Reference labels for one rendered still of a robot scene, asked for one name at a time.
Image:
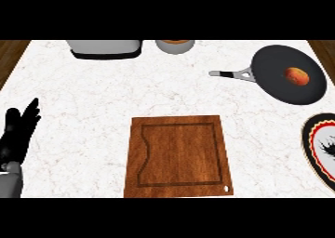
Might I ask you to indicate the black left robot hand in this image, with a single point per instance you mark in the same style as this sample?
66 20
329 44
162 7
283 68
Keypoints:
15 136

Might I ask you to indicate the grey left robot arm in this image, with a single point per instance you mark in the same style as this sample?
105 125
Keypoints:
7 183

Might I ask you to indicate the brown wooden cutting board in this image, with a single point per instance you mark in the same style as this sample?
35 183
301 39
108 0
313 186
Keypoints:
179 156

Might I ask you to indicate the dark grey frying pan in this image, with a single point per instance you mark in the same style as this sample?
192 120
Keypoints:
285 74

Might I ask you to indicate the orange round squash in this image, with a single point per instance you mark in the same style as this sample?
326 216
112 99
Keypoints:
297 76

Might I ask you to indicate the grey black toaster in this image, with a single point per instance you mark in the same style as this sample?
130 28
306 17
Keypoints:
105 49

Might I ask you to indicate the grey round canister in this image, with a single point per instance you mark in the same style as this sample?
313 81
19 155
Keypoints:
174 46

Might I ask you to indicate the black red patterned plate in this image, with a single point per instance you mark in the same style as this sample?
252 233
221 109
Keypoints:
326 152

